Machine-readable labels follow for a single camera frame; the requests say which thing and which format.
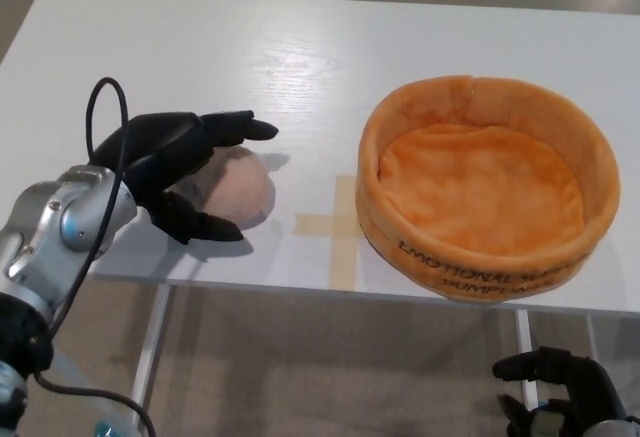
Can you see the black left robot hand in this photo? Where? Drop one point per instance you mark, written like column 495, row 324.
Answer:
column 160, row 142

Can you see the grey metal frame bar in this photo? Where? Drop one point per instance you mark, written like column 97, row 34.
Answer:
column 75, row 377

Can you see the long beige masking tape strip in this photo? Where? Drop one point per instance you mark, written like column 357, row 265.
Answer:
column 344, row 262

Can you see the white metal table leg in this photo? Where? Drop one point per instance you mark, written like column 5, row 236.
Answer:
column 150, row 342
column 526, row 352

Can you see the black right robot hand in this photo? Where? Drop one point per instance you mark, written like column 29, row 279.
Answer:
column 590, row 387

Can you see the pink round plush toy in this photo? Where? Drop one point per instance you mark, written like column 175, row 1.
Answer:
column 240, row 187

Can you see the orange plush round basket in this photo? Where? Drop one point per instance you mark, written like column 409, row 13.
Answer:
column 475, row 192

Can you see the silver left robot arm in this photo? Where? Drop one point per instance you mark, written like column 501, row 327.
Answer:
column 50, row 222

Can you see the short notched beige tape strip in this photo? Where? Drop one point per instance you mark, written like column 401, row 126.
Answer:
column 315, row 223

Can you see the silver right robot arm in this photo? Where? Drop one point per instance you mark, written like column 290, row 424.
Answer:
column 620, row 424

